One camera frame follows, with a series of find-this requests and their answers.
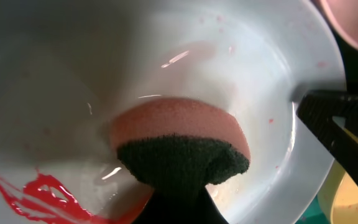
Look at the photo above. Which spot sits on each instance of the yellow green plate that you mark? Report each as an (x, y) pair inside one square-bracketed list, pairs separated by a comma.
[(338, 196)]

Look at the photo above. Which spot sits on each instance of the white plate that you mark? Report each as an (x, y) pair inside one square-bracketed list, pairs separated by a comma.
[(343, 16)]

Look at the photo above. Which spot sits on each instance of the light blue plate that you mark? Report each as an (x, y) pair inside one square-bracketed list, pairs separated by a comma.
[(68, 67)]

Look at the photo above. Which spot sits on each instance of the teal plastic tray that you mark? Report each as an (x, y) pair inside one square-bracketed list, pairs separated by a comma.
[(313, 214)]

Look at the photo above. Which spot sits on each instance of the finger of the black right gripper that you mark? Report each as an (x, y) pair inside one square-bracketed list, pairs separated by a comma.
[(332, 116)]

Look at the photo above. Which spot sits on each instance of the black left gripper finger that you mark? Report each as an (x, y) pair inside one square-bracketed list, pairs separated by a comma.
[(163, 210)]

